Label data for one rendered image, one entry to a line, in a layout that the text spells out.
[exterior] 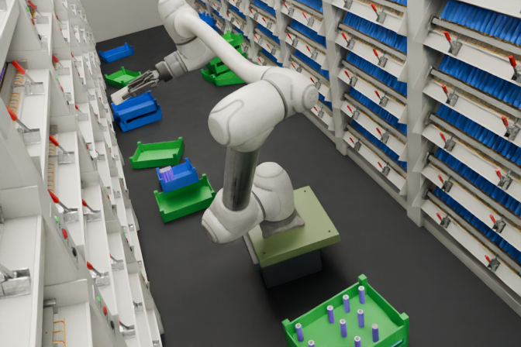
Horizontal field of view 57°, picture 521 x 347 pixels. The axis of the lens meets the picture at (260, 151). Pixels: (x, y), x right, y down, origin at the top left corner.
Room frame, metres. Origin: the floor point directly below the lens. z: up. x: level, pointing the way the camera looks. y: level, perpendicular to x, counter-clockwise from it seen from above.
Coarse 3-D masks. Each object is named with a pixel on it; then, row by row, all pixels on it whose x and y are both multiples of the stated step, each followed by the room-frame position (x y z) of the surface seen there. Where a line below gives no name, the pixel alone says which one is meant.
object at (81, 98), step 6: (78, 96) 1.94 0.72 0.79; (84, 96) 1.95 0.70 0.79; (78, 102) 1.94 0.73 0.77; (84, 102) 1.95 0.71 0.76; (84, 108) 1.88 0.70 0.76; (90, 120) 1.76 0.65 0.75; (84, 126) 1.70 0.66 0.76; (90, 126) 1.71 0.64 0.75; (84, 132) 1.65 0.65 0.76; (90, 132) 1.65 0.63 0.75; (84, 138) 1.60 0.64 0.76; (90, 138) 1.60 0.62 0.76; (96, 162) 1.37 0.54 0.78
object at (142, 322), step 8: (128, 264) 1.27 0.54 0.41; (136, 264) 1.28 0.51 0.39; (128, 272) 1.27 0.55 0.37; (136, 272) 1.27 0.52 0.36; (136, 280) 1.23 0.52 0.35; (136, 288) 1.19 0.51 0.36; (136, 296) 1.16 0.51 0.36; (136, 304) 1.10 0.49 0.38; (144, 304) 1.12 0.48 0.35; (136, 312) 1.08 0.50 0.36; (144, 312) 1.08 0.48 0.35; (136, 320) 1.05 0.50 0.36; (144, 320) 1.05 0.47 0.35; (144, 328) 1.02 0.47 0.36; (144, 336) 0.99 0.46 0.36; (144, 344) 0.96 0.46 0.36; (152, 344) 0.96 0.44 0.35
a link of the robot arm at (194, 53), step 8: (192, 40) 1.69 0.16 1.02; (200, 40) 1.71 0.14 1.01; (184, 48) 1.69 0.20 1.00; (192, 48) 1.69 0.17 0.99; (200, 48) 1.70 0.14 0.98; (208, 48) 1.71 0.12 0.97; (184, 56) 1.69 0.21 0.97; (192, 56) 1.69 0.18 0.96; (200, 56) 1.70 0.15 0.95; (208, 56) 1.70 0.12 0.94; (216, 56) 1.74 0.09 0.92; (184, 64) 1.71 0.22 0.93; (192, 64) 1.69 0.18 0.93; (200, 64) 1.70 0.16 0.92
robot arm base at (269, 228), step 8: (296, 216) 1.50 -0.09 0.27; (264, 224) 1.48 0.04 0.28; (272, 224) 1.46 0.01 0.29; (280, 224) 1.46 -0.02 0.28; (288, 224) 1.47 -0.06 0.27; (296, 224) 1.47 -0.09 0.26; (304, 224) 1.47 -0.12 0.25; (264, 232) 1.45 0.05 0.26; (272, 232) 1.45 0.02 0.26; (280, 232) 1.45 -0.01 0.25
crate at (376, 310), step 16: (352, 288) 1.00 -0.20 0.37; (368, 288) 1.00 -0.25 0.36; (320, 304) 0.96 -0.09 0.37; (336, 304) 0.98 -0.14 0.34; (352, 304) 0.98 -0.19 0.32; (368, 304) 0.97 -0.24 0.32; (384, 304) 0.93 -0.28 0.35; (304, 320) 0.93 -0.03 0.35; (320, 320) 0.94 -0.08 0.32; (336, 320) 0.93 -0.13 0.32; (352, 320) 0.92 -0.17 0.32; (368, 320) 0.91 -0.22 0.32; (384, 320) 0.90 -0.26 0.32; (400, 320) 0.85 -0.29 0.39; (288, 336) 0.88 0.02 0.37; (304, 336) 0.90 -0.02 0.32; (320, 336) 0.89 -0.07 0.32; (336, 336) 0.88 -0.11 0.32; (352, 336) 0.87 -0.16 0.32; (368, 336) 0.86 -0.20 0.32; (384, 336) 0.85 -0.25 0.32; (400, 336) 0.83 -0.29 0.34
